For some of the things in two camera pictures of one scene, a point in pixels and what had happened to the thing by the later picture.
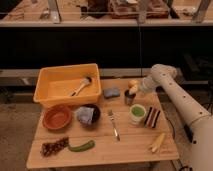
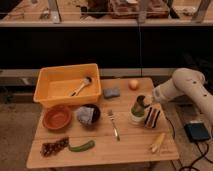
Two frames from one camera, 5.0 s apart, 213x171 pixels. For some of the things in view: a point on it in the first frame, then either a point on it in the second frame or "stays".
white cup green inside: [137, 114] stays
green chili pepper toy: [86, 146] stays
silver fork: [113, 124] stays
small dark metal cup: [129, 97] to [140, 105]
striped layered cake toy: [151, 118] stays
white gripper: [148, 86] to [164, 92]
